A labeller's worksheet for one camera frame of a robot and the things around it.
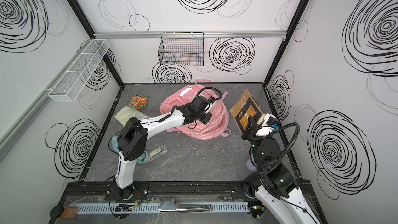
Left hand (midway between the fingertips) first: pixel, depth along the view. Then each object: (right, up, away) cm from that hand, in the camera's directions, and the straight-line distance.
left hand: (211, 113), depth 90 cm
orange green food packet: (-50, +6, +18) cm, 54 cm away
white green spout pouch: (-54, -1, +12) cm, 55 cm away
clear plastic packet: (-30, -21, -6) cm, 37 cm away
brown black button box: (-61, -37, -28) cm, 77 cm away
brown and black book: (+15, +5, -19) cm, 25 cm away
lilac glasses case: (+20, -27, -11) cm, 35 cm away
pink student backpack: (+4, -8, -1) cm, 9 cm away
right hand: (+13, +1, -25) cm, 29 cm away
